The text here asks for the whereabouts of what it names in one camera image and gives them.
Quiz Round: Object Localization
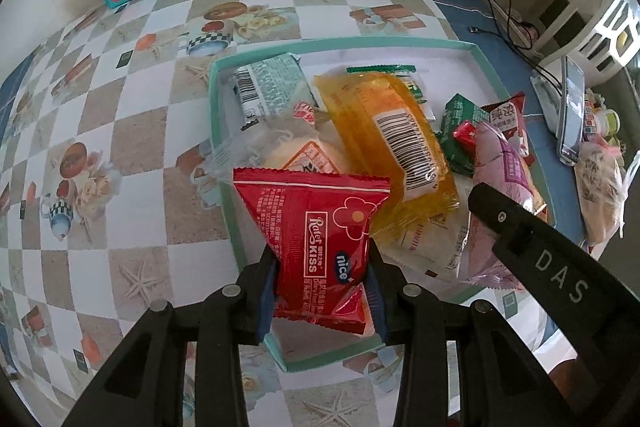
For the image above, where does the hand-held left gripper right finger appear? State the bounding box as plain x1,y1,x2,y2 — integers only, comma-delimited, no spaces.
367,239,568,427

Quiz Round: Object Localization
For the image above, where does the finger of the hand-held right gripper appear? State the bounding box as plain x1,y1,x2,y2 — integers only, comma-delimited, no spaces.
467,182,640,427

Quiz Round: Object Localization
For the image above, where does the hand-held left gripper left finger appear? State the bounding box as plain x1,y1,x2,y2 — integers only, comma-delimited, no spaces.
62,244,281,427

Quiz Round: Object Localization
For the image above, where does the red snack packet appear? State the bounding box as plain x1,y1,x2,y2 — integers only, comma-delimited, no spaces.
232,167,392,335

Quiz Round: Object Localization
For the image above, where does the beige snack packet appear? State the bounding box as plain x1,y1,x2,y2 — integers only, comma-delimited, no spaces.
380,207,473,283

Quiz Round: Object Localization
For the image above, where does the pink snack packet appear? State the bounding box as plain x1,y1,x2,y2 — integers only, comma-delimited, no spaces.
457,122,548,290

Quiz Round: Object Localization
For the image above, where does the dark red milk packet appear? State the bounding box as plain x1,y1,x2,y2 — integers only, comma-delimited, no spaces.
487,93,533,165

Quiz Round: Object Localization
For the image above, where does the small red candy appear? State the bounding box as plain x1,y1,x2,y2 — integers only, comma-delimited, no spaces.
452,119,482,152

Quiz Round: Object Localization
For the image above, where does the clear steamed cake packet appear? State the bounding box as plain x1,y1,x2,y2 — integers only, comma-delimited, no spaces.
210,104,351,188

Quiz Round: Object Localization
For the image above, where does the orange jelly packet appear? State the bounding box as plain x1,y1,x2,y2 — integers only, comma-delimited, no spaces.
314,72,461,238

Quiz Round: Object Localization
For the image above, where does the dark green snack packet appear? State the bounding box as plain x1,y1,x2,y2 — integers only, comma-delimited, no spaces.
436,93,493,178

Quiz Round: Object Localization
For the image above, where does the teal cardboard tray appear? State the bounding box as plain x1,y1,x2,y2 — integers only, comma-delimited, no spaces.
207,36,558,374

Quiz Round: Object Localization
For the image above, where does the green white wafer packet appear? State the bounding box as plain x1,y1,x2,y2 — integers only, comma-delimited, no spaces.
232,53,318,132

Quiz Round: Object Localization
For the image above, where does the clear green rice cracker packet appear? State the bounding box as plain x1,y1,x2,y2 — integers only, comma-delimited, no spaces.
346,64,437,120

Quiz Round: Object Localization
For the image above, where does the translucent plastic bag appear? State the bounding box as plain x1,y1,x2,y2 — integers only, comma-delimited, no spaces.
574,142,628,248

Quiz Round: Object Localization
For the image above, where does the small white bottle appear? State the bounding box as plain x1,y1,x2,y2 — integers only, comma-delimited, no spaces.
595,107,622,138

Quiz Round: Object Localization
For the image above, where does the smartphone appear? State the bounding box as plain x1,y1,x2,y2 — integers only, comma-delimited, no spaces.
556,56,586,165

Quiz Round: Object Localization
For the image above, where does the white phone stand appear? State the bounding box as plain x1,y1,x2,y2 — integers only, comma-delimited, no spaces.
530,74,563,138

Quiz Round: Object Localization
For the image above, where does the white lattice basket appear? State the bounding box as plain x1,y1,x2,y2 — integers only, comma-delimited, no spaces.
575,0,640,80

